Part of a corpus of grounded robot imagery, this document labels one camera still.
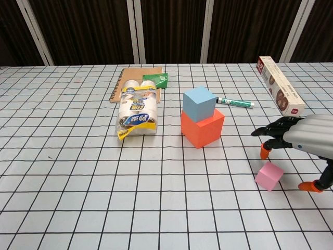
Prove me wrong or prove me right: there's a blue foam cube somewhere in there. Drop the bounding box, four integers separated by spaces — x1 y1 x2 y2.
182 86 217 123

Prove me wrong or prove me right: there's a white screen frame post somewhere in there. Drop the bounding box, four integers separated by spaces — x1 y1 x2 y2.
279 0 315 63
200 0 214 63
126 0 146 64
15 0 54 66

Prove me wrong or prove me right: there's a pink foam cube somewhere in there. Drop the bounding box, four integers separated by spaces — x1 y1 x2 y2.
254 161 284 192

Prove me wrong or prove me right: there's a long cardboard wrap box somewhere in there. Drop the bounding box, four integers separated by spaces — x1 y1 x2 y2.
256 55 306 117

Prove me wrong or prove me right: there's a green marker pen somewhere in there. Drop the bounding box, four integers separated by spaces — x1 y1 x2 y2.
215 97 255 109

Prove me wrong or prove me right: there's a green foil sachet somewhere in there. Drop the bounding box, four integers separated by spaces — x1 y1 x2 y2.
142 72 169 89

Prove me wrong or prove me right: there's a checkered tablecloth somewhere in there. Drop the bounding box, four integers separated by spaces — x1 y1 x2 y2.
0 62 333 250

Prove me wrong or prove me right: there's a brown spiral notebook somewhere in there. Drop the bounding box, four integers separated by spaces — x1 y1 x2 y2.
109 67 164 104

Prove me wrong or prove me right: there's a tissue roll pack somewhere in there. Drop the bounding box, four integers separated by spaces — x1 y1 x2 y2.
117 80 160 141

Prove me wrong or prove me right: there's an orange foam cube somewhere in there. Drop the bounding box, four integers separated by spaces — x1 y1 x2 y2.
181 108 225 149

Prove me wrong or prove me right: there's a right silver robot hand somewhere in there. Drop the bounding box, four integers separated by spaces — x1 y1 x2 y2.
251 114 333 193

